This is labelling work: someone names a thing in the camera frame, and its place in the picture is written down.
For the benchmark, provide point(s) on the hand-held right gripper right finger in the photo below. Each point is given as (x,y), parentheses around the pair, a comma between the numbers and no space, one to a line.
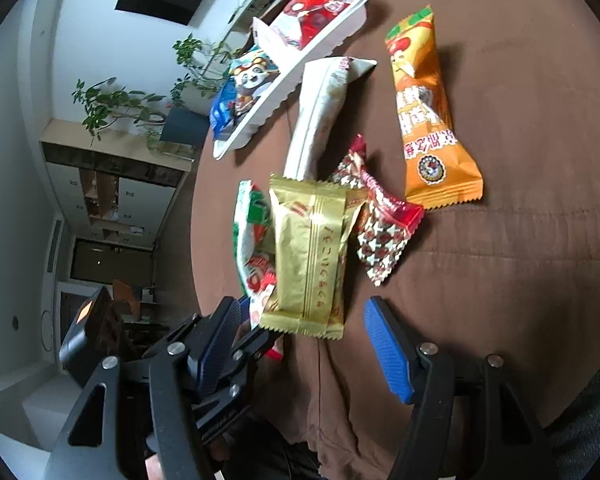
(387,350)

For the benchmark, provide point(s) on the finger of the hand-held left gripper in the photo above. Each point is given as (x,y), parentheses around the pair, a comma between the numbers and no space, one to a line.
(180,332)
(242,367)

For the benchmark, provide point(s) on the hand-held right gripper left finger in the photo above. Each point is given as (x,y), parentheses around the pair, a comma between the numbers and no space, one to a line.
(215,350)

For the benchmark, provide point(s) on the red patterned candy packet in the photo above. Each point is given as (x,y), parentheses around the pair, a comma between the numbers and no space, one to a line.
(380,240)

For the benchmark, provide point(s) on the green red white snack packet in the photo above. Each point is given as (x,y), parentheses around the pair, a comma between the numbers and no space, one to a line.
(252,230)

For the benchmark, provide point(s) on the gold snack packet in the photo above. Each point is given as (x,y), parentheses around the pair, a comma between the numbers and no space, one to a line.
(305,255)

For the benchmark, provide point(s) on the blue cookie packet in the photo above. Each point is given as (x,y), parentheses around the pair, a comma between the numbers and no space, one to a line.
(222,105)

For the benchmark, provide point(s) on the orange snack packet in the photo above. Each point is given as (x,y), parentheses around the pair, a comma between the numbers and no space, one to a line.
(425,120)

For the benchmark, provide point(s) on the white plastic tray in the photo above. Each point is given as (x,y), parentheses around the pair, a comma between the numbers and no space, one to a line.
(265,110)

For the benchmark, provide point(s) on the cream long snack packet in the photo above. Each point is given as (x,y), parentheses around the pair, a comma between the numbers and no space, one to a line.
(320,110)

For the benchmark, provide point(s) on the teal panda snack packet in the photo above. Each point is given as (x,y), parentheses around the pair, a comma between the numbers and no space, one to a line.
(252,77)

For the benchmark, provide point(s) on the red chocolate ball bag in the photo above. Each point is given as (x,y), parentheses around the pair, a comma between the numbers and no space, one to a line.
(310,15)

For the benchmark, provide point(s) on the leafy tree in blue planter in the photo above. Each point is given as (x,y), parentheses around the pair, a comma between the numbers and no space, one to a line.
(180,127)

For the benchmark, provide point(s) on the trailing vine plant on stand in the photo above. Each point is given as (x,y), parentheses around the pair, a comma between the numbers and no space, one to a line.
(195,52)

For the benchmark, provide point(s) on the built-in wall cabinet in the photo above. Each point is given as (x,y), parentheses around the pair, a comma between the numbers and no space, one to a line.
(130,195)

